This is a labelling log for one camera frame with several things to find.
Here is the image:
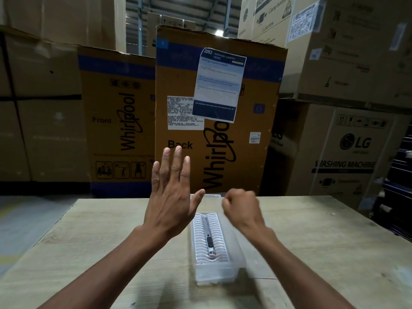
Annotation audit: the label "person's left hand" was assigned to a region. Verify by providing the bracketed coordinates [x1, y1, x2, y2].
[144, 147, 206, 238]

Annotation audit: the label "person's right hand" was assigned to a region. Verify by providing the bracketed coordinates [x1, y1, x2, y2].
[221, 188, 265, 232]

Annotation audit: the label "person's left forearm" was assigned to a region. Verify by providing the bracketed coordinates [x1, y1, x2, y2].
[37, 223, 173, 309]

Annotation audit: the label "person's right forearm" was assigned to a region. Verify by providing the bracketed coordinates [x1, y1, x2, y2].
[240, 220, 356, 309]

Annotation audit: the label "silver utility knife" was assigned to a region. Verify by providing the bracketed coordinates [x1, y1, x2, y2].
[203, 214, 217, 256]

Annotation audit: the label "tall brown blue-banded carton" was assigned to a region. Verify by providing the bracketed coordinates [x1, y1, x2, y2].
[155, 24, 288, 195]

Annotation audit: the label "white ribbed plastic insert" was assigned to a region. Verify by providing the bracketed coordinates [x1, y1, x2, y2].
[192, 212, 231, 266]

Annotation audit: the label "white printed shipping label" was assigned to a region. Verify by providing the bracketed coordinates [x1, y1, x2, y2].
[167, 95, 204, 130]

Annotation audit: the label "short brown blue-banded carton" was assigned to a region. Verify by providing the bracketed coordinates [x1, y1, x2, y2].
[77, 45, 157, 198]

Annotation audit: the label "clear plastic storage box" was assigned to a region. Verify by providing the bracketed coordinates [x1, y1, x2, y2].
[189, 193, 248, 285]

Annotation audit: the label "blue and white paper sheet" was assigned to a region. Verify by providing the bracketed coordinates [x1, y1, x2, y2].
[192, 46, 248, 123]

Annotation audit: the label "brown washing machine carton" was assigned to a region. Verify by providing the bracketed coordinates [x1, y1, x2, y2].
[259, 99, 412, 220]

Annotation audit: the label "dark wrapped stacked goods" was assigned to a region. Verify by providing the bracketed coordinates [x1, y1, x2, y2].
[370, 124, 412, 239]

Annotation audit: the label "plain brown cardboard carton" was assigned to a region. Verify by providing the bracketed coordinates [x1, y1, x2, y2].
[0, 0, 127, 56]

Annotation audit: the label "large brown carton taped edges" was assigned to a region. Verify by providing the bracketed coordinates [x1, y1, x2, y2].
[279, 0, 412, 110]

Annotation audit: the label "white label on carton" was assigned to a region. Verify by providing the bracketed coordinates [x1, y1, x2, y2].
[287, 2, 318, 43]

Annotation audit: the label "plain brown carton black strap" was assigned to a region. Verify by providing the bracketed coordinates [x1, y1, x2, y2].
[0, 25, 91, 192]

